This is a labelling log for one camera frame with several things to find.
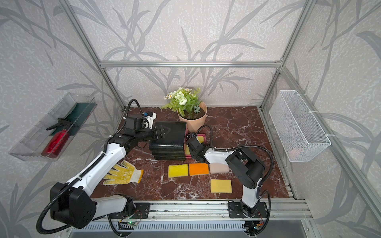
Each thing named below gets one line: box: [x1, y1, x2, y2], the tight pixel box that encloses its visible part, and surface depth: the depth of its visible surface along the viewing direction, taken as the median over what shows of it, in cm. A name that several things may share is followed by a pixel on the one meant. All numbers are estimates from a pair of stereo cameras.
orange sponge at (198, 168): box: [189, 163, 209, 177], surface depth 88 cm
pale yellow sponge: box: [210, 178, 233, 194], surface depth 82 cm
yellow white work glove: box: [102, 160, 144, 185], surface depth 86 cm
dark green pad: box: [50, 102, 97, 136], surface depth 71 cm
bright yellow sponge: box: [168, 163, 189, 179], surface depth 88 cm
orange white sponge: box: [209, 162, 230, 175], surface depth 88 cm
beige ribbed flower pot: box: [177, 101, 208, 133], surface depth 97 cm
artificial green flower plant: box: [160, 86, 202, 119], surface depth 86 cm
